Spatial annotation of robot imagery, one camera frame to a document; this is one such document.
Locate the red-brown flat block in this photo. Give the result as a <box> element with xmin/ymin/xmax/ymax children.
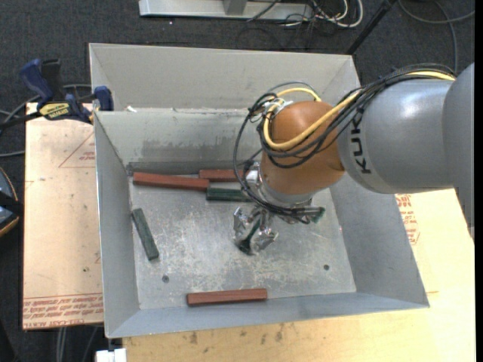
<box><xmin>198</xmin><ymin>168</ymin><xmax>246</xmax><ymax>183</ymax></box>
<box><xmin>186</xmin><ymin>287</ymin><xmax>269</xmax><ymax>308</ymax></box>
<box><xmin>132</xmin><ymin>171</ymin><xmax>211</xmax><ymax>192</ymax></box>

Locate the brown cardboard board, red print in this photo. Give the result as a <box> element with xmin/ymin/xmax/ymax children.
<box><xmin>22</xmin><ymin>102</ymin><xmax>422</xmax><ymax>331</ymax></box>

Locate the grey metal bin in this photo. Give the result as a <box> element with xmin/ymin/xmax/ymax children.
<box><xmin>88</xmin><ymin>42</ymin><xmax>430</xmax><ymax>339</ymax></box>

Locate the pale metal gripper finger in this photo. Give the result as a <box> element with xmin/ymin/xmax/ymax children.
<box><xmin>253</xmin><ymin>225</ymin><xmax>280</xmax><ymax>251</ymax></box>
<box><xmin>232</xmin><ymin>206</ymin><xmax>251</xmax><ymax>242</ymax></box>

